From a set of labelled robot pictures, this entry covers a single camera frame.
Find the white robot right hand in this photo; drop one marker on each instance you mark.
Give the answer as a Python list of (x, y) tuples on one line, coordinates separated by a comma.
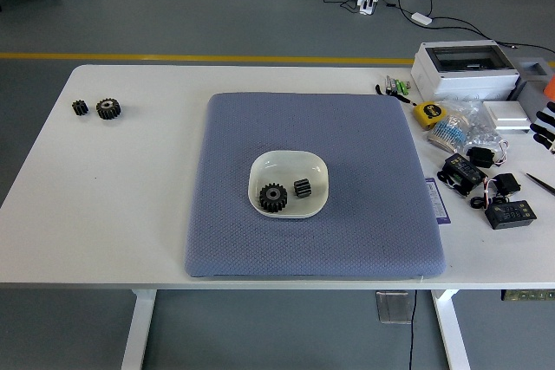
[(546, 125)]

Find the blue-grey quilted mat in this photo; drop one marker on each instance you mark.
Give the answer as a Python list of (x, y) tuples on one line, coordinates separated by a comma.
[(303, 248)]

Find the black digital display module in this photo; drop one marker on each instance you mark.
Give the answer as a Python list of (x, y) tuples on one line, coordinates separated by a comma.
[(509, 215), (464, 170)]

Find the white electrical enclosure box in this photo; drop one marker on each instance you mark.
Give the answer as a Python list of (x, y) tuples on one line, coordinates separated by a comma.
[(459, 79)]

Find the grey plastic block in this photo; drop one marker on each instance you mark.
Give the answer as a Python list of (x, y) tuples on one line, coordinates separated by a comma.
[(531, 92)]

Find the clear plastic holder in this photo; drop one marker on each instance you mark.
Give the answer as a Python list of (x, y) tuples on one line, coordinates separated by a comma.
[(393, 307)]

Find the green circuit board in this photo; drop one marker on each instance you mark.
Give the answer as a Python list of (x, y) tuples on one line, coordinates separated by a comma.
[(529, 295)]

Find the white flat box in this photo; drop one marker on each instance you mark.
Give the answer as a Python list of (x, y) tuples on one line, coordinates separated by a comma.
[(507, 115)]

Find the white table leg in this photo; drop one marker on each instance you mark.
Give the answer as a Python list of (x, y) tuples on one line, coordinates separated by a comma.
[(451, 331), (141, 326)]

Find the white adapter on floor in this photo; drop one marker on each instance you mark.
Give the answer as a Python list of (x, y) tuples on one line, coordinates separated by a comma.
[(421, 18)]

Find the black tweezers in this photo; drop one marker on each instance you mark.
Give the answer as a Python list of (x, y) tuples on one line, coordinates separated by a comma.
[(542, 183)]

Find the orange object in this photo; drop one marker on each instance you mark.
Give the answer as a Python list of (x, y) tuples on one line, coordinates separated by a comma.
[(550, 90)]

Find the white square dish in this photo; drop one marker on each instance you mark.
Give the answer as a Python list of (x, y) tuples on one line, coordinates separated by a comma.
[(299, 166)]

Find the green white connector set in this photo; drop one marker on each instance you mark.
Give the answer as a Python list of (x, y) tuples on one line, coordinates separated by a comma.
[(396, 86)]

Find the small black servo block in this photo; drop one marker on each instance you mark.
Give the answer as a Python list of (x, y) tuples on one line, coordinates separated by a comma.
[(481, 157), (508, 183)]

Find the white purple-edged label card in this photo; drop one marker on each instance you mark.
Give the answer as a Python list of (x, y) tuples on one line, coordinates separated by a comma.
[(438, 203)]

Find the blue resistor bundle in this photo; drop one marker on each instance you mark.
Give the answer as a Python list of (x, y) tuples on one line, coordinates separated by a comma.
[(448, 134)]

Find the large black gear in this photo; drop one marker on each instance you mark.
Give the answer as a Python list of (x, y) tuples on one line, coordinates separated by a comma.
[(108, 109), (274, 199)]

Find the small black gear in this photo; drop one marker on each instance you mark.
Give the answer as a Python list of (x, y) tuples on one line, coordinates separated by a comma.
[(303, 188), (80, 108)]

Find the yellow tape measure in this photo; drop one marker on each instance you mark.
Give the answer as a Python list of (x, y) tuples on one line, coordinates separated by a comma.
[(429, 112)]

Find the white power strip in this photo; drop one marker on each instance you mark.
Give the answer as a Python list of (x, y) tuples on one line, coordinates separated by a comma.
[(368, 2)]

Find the clear bag of parts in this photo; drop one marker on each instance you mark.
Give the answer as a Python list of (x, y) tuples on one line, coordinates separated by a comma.
[(483, 129)]

